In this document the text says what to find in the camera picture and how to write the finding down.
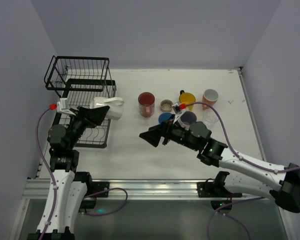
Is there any light blue plastic cup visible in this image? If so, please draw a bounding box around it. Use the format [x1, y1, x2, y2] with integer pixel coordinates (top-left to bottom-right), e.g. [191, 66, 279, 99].
[158, 112, 175, 124]

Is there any white hexagonal cup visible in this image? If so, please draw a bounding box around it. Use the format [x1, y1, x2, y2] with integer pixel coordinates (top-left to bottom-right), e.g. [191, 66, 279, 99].
[89, 96, 125, 121]

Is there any translucent pink plastic cup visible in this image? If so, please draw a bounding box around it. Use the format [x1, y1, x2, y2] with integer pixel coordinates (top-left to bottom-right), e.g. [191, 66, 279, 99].
[178, 111, 197, 130]

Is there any clear glass cup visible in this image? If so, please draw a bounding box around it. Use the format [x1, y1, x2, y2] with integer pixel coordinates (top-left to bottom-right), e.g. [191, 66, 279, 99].
[202, 108, 219, 129]

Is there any beige speckled ceramic cup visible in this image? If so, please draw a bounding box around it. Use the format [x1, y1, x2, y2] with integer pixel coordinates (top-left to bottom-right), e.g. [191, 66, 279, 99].
[160, 99, 173, 113]

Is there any pink speckled mug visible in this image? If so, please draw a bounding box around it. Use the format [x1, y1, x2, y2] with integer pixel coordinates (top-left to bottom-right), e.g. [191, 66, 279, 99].
[138, 92, 155, 118]

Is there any yellow mug black handle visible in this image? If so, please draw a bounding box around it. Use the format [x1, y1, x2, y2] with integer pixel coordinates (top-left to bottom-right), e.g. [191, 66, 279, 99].
[178, 90, 196, 104]

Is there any pink square mug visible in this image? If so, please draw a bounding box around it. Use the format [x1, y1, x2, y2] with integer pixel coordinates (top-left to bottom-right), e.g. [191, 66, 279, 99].
[202, 89, 219, 106]

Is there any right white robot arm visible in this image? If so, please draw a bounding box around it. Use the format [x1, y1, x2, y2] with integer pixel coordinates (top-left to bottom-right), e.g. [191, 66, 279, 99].
[139, 120, 300, 213]

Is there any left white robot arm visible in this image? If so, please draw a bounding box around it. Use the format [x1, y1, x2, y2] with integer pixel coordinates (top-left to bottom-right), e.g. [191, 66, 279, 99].
[27, 106, 110, 240]

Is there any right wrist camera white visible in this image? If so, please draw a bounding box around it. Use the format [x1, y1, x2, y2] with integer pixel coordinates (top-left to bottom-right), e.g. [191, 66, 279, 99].
[172, 102, 187, 124]

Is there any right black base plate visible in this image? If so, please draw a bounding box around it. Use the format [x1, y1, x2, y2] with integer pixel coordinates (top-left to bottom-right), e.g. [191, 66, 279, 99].
[196, 171, 243, 198]

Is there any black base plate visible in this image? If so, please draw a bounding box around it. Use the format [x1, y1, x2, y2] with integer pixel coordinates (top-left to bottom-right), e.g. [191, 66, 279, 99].
[84, 181, 110, 197]
[196, 171, 243, 198]

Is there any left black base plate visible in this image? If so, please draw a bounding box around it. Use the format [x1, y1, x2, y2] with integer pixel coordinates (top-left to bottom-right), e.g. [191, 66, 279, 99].
[84, 181, 110, 197]

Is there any aluminium mounting rail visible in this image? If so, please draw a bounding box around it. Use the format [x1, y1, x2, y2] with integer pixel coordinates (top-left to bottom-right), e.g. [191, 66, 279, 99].
[21, 178, 286, 201]

